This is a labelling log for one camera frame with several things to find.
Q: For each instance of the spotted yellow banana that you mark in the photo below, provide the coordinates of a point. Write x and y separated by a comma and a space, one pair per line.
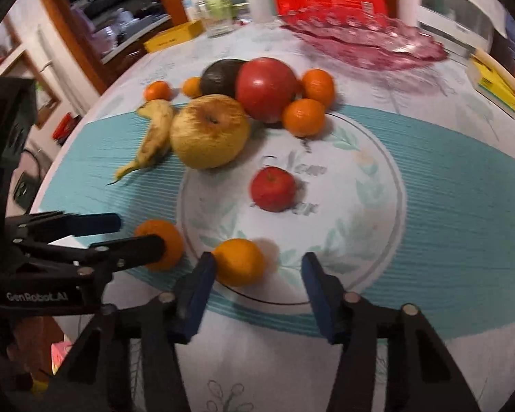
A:
156, 142

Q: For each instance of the teal printed placemat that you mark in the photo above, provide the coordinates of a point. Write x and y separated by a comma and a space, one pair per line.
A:
398, 209

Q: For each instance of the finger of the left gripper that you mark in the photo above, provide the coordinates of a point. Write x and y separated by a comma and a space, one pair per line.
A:
54, 225
115, 255

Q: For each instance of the small mandarin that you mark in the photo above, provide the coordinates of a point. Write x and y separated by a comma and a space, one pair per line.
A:
158, 90
191, 88

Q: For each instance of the large red apple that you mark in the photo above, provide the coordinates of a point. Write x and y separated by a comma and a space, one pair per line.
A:
265, 87

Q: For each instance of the small red apple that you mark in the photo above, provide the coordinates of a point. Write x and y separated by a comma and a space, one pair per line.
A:
273, 189

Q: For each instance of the clear drinking glass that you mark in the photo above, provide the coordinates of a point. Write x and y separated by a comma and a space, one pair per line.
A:
217, 21

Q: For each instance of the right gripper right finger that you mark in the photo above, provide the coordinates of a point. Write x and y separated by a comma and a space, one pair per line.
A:
332, 306

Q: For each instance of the yellow-orange orange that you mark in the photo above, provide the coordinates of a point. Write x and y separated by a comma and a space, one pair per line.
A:
240, 262

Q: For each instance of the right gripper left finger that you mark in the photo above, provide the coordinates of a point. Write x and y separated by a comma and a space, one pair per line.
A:
184, 306

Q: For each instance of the dark avocado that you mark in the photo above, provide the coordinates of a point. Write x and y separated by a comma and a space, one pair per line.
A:
220, 77

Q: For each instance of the white plastic bottle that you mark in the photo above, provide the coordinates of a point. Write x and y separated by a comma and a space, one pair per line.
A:
260, 10

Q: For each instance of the large orange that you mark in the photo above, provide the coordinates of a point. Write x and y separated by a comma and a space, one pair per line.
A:
174, 245

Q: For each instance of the pink glass fruit bowl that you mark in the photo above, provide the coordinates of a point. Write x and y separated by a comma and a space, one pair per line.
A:
371, 42

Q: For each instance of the small white blue carton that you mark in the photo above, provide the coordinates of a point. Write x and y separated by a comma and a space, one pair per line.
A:
192, 9

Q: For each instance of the white appliance with cloth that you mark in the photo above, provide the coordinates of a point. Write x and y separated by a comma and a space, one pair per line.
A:
460, 25

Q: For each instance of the yellow flat box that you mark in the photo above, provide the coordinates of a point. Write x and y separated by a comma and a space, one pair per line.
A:
174, 36

